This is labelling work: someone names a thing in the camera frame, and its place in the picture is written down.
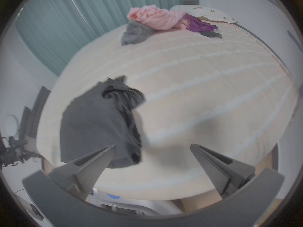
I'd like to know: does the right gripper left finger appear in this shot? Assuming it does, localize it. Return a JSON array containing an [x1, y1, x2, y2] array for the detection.
[[48, 145, 117, 195]]

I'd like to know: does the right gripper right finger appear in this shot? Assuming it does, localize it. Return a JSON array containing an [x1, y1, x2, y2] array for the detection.
[[190, 144, 256, 196]]

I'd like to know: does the black T-shirt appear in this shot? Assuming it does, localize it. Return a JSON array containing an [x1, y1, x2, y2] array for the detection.
[[60, 75, 146, 169]]

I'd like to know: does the bed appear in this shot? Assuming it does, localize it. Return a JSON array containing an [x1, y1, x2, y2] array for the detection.
[[36, 0, 303, 208]]

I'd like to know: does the black chest of drawers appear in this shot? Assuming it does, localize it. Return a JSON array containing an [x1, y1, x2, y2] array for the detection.
[[31, 86, 51, 137]]

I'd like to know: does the black dressing table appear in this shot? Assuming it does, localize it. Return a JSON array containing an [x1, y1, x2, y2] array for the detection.
[[19, 106, 34, 137]]

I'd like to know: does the small black lace garment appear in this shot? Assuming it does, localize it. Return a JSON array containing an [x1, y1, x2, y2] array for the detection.
[[200, 31, 223, 39]]

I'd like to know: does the grey garment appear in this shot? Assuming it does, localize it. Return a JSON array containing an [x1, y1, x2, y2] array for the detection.
[[121, 20, 157, 46]]

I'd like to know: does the purple garment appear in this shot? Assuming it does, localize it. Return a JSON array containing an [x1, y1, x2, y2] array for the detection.
[[183, 14, 218, 33]]

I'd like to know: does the white printed pillow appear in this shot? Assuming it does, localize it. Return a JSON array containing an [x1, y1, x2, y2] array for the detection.
[[170, 4, 238, 24]]

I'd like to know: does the pink garment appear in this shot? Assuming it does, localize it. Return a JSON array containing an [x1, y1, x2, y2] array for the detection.
[[127, 5, 190, 32]]

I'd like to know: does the round wall mirror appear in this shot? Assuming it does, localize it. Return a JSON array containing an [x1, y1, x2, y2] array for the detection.
[[3, 114, 21, 132]]

